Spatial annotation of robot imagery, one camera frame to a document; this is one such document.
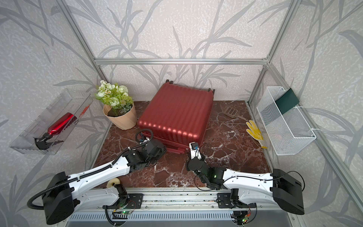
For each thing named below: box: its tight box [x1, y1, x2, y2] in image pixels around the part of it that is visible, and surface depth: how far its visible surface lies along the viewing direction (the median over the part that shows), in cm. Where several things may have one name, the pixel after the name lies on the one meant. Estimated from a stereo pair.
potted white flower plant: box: [95, 79, 138, 131], surface depth 90 cm
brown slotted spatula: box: [223, 106, 249, 122], surface depth 114 cm
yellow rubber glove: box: [245, 119, 268, 149], surface depth 103 cm
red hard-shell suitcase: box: [137, 79, 216, 154], surface depth 82 cm
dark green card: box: [274, 87, 300, 115], surface depth 73 cm
